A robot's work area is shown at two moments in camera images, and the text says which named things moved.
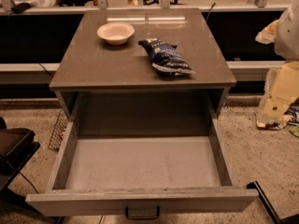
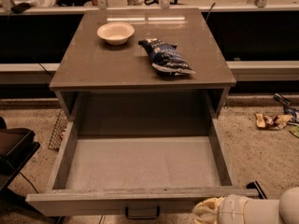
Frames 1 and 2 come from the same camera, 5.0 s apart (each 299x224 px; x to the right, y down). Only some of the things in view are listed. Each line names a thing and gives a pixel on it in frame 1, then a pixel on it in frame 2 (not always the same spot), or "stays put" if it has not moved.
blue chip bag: (166, 58) stays put
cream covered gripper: (289, 36) → (230, 209)
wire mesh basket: (59, 132) stays put
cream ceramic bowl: (116, 33) stays put
